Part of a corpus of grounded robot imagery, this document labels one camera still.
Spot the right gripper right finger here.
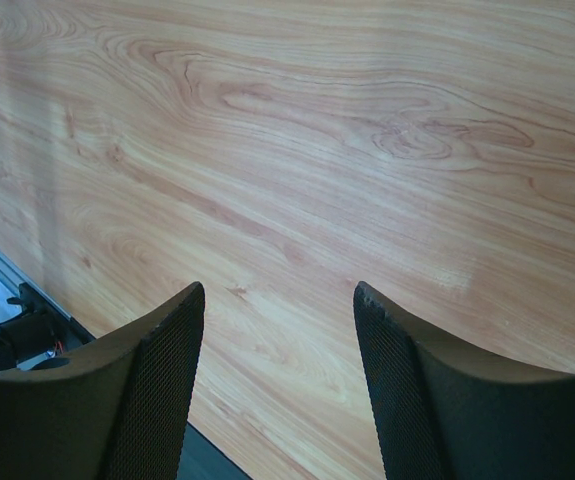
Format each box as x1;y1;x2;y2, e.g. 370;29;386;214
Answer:
353;282;575;479

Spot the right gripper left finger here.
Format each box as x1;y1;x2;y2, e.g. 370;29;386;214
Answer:
0;282;205;479

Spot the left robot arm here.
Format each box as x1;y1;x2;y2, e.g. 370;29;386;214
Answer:
0;282;67;371

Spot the aluminium frame rail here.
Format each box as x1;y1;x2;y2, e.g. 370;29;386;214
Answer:
0;251;94;349

